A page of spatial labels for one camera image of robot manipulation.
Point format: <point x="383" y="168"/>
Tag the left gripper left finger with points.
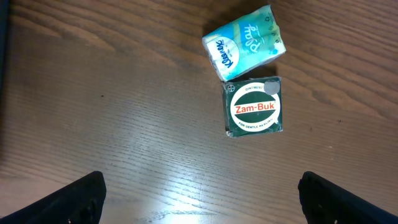
<point x="80" y="202"/>

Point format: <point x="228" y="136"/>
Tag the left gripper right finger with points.
<point x="323" y="201"/>

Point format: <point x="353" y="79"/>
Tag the green white packet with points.
<point x="244" y="44"/>

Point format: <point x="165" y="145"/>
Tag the dark green round-label packet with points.
<point x="252" y="106"/>

